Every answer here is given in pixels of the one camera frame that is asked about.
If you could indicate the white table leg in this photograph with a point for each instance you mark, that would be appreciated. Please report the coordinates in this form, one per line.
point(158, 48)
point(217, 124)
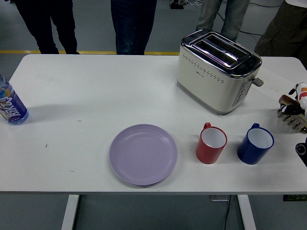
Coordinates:
point(70, 213)
point(247, 213)

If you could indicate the grey box under table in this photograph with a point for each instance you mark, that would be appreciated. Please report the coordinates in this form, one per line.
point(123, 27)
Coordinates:
point(219, 198)

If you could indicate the person in blue jeans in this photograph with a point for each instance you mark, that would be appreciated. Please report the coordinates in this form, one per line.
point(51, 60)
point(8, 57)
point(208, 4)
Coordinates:
point(132, 26)

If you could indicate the person in olive trousers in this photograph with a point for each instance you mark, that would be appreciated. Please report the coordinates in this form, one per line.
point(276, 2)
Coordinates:
point(283, 33)

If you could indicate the metal toast rack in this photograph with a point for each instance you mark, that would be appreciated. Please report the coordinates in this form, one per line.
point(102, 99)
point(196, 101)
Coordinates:
point(291, 122)

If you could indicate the slice of brown bread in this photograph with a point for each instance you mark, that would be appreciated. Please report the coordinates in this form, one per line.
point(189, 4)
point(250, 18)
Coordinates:
point(286, 99)

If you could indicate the blue-label plastic drink bottle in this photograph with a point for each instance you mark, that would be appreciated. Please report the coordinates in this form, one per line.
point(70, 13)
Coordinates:
point(13, 105)

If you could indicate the black table control panel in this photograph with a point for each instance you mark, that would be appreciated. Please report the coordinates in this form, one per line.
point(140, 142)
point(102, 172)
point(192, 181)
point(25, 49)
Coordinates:
point(295, 197)

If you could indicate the black power strip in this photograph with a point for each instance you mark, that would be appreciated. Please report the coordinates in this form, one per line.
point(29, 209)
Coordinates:
point(176, 5)

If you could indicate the person in black trousers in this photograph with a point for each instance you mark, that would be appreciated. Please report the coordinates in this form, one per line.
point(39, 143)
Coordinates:
point(55, 26)

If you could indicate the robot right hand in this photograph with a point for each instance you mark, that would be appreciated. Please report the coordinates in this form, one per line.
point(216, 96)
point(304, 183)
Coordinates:
point(302, 95)

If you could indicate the person in grey trousers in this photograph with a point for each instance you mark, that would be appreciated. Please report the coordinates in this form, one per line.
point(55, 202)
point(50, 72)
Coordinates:
point(232, 19)

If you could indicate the blue enamel mug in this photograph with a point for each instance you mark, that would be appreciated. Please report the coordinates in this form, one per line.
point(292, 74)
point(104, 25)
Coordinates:
point(249, 153)

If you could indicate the red enamel mug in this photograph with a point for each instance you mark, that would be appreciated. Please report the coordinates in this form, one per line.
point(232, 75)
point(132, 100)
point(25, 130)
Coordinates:
point(207, 153)

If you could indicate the white paper sheet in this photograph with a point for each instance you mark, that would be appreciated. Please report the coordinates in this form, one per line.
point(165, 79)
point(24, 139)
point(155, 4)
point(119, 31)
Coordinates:
point(271, 88)

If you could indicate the cream and chrome toaster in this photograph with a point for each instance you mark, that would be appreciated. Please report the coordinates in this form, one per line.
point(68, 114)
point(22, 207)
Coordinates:
point(204, 83)

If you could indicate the lilac round plate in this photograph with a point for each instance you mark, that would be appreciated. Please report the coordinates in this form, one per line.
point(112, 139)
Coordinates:
point(143, 154)

